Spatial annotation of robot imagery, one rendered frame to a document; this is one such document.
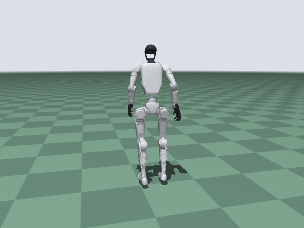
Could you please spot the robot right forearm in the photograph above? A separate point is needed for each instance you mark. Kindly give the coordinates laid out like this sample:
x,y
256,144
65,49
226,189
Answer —
x,y
174,94

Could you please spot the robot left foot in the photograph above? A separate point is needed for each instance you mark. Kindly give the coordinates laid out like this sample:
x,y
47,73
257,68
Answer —
x,y
143,180

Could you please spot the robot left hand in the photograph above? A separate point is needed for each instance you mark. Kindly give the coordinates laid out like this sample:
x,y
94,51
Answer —
x,y
129,109

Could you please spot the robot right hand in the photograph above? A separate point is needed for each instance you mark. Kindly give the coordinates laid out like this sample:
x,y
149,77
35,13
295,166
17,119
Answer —
x,y
177,111

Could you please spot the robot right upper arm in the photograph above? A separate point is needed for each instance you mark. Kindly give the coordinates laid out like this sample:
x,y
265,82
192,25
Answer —
x,y
170,77

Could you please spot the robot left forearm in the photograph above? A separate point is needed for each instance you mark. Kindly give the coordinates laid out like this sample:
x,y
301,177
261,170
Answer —
x,y
131,97

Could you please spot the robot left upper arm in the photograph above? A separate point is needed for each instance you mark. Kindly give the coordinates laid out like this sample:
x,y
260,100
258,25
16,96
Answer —
x,y
136,69

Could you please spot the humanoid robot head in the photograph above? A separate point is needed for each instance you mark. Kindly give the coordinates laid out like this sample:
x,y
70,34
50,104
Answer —
x,y
150,49

